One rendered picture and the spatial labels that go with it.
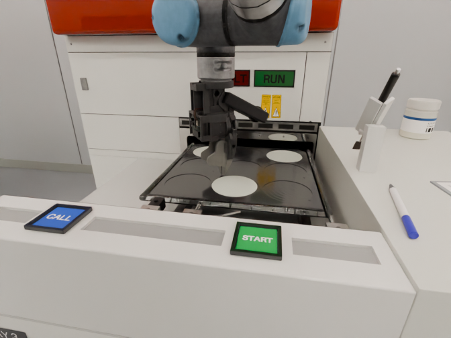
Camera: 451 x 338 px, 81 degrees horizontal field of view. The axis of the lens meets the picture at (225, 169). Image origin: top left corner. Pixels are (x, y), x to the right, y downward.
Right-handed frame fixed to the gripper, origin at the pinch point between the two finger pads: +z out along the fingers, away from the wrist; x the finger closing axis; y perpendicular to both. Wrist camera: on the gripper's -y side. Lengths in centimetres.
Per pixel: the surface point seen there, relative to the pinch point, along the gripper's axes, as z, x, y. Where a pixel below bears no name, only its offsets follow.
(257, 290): -2.0, 34.8, 13.5
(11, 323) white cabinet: 11.1, 14.2, 41.6
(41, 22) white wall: -52, -256, 53
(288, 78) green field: -18.7, -12.8, -26.8
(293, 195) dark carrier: 1.6, 15.2, -8.0
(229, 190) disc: 1.4, 7.8, 3.0
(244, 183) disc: 1.4, 6.2, -1.7
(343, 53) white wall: -26, -105, -152
